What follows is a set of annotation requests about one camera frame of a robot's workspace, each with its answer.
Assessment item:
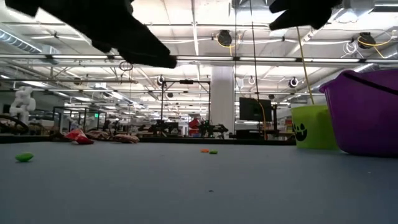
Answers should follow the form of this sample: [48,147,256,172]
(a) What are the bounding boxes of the brown chocolate bar wrapper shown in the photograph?
[85,129,111,141]
[111,133,141,144]

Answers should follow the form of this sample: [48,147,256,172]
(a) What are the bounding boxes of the black room monitor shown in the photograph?
[238,96,274,123]

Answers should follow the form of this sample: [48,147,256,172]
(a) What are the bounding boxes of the green plastic bucket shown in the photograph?
[290,104,340,151]

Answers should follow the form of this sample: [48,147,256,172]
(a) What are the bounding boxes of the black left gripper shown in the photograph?
[39,0,178,69]

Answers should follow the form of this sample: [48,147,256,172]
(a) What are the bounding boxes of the red candy pack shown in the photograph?
[64,129,95,146]

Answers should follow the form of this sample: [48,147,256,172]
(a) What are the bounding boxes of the white robot figure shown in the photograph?
[8,86,37,125]

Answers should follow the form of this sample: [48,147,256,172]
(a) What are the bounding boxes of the black workstation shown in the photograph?
[138,119,180,138]

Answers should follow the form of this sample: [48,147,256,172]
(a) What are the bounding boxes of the black frame rig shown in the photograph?
[160,79,212,134]

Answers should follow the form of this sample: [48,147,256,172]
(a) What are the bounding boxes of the white pillar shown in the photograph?
[210,66,236,133]

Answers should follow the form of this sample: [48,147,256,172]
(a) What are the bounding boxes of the purple plastic bucket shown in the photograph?
[318,68,398,157]

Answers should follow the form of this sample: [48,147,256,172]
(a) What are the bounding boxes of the yellow cable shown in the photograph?
[296,27,316,106]

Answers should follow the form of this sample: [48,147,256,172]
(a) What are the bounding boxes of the black curved cable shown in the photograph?
[0,114,30,135]

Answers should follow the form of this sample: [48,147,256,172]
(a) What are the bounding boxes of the black device green lights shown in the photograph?
[198,120,229,138]

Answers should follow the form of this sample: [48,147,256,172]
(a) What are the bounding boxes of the black hanging cable loop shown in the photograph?
[118,60,134,72]

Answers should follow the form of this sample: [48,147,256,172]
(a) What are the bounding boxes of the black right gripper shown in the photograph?
[269,0,343,31]

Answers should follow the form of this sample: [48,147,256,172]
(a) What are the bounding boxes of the black framed glass enclosure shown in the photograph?
[52,105,108,133]

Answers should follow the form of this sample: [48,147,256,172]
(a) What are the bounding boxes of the red background object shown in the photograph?
[188,118,201,137]

